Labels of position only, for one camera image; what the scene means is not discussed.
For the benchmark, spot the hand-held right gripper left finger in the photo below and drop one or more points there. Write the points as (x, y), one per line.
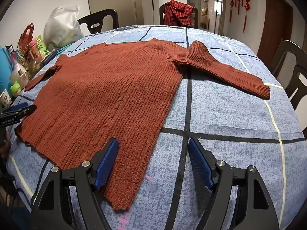
(106, 163)

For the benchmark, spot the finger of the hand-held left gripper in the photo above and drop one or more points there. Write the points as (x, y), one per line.
(18, 106)

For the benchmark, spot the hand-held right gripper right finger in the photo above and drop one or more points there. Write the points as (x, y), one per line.
(200, 163)

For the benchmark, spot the rust brown knit sweater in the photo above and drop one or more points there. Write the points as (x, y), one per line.
(108, 95)

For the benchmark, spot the person's left hand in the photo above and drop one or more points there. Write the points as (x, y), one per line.
(3, 148)

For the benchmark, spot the white floral cup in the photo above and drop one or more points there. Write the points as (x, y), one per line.
(4, 99)

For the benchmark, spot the white cosmetic jar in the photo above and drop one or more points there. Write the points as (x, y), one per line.
(19, 76)

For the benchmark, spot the clear glass bottle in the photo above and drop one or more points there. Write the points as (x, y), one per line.
(34, 67)

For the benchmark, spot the light blue box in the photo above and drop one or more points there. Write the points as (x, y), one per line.
(3, 60)

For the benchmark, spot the blue checked blanket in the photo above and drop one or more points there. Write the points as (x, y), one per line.
(227, 115)

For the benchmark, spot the pink tumbler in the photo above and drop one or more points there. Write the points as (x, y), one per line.
(33, 50)

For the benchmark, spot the green floral packet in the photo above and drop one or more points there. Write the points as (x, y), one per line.
(42, 46)

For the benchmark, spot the red gift bag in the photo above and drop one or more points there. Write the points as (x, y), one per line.
(25, 38)

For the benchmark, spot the white plastic bag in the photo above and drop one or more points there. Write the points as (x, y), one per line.
(62, 26)

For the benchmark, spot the dark wooden chair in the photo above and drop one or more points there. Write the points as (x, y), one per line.
(105, 16)
(161, 16)
(285, 57)

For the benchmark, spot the red checked garment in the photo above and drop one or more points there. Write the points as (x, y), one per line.
(178, 12)

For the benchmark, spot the brown wooden door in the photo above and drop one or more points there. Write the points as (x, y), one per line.
(273, 21)

